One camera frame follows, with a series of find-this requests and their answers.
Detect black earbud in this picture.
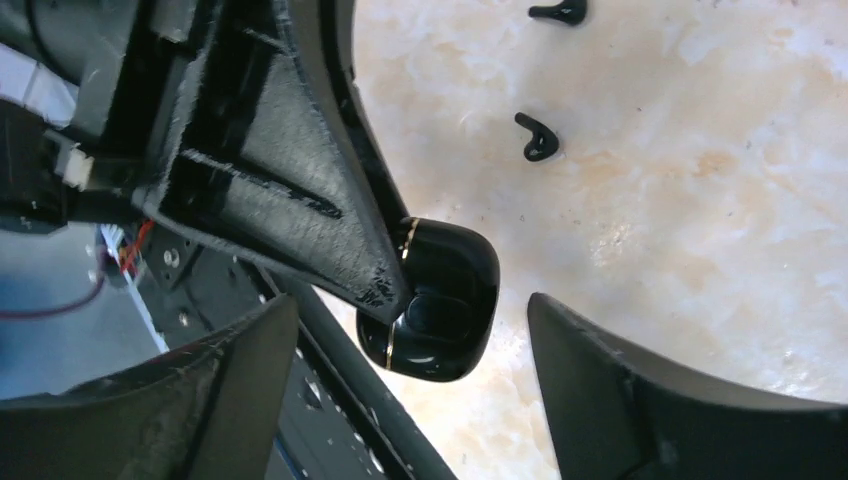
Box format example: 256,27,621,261
528,0,588,27
514,112,560,163

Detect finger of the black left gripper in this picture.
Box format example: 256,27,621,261
135,1,411,324

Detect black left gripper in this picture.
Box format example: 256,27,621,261
1,1,199,232

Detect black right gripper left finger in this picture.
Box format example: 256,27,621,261
1,295,299,479

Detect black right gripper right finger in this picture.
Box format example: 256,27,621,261
527,293,847,479

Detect black glossy earbud charging case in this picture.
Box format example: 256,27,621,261
356,217,500,383

